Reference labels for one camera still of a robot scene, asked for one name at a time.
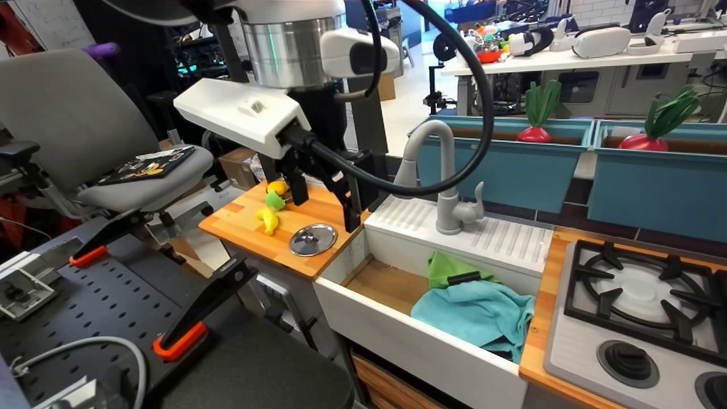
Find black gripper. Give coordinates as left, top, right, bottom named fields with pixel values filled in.
left=260, top=83, right=395, bottom=234

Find yellow toy banana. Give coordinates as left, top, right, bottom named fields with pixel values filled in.
left=257, top=204, right=284, bottom=235

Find round steel pot lid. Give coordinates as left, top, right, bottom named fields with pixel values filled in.
left=289, top=222, right=340, bottom=257

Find wooden toy kitchen counter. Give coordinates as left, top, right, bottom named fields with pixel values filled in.
left=197, top=181, right=727, bottom=409

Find brown cardboard box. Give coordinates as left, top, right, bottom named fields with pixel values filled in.
left=217, top=144, right=265, bottom=191

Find grey toy faucet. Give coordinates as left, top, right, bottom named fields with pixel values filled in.
left=394, top=118, right=486, bottom=235

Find green cloth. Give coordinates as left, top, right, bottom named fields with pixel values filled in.
left=425, top=250, right=498, bottom=291

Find dark patterned book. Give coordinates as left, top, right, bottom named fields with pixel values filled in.
left=98, top=144, right=195, bottom=188

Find white toy sink basin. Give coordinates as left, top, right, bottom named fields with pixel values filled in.
left=314, top=191, right=554, bottom=409

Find black round desk fan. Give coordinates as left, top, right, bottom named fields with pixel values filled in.
left=425, top=29, right=461, bottom=116

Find teal cloth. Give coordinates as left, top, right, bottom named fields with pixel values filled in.
left=408, top=280, right=536, bottom=364

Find teal planter box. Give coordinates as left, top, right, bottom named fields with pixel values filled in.
left=586, top=118, right=727, bottom=246
left=412, top=112, right=597, bottom=216

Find white cup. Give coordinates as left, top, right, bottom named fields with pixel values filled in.
left=451, top=34, right=478, bottom=70

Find red toy radish green leaves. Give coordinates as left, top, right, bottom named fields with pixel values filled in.
left=515, top=77, right=564, bottom=144
left=618, top=85, right=703, bottom=151

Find dark perforated work table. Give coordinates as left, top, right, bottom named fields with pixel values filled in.
left=0, top=234, right=358, bottom=409

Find white background table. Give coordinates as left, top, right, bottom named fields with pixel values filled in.
left=438, top=29, right=727, bottom=121

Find purple knob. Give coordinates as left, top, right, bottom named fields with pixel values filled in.
left=81, top=40, right=123, bottom=64

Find grey office chair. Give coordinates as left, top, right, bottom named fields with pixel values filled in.
left=0, top=48, right=217, bottom=222

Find white rounded device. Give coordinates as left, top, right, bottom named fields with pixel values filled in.
left=571, top=23, right=633, bottom=60

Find grey toy stove black grates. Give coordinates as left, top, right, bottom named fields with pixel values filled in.
left=543, top=235, right=727, bottom=409

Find black vertical post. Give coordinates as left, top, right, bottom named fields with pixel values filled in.
left=342, top=75, right=395, bottom=214

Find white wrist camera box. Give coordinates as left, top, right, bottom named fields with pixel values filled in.
left=170, top=77, right=314, bottom=160

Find black clamp orange handle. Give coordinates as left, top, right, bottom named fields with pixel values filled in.
left=150, top=257, right=260, bottom=364
left=66, top=207, right=145, bottom=271

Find grey cable loop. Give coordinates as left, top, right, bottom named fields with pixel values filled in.
left=10, top=334, right=150, bottom=409

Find grey metal bracket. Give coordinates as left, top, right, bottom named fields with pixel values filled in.
left=0, top=252, right=58, bottom=322

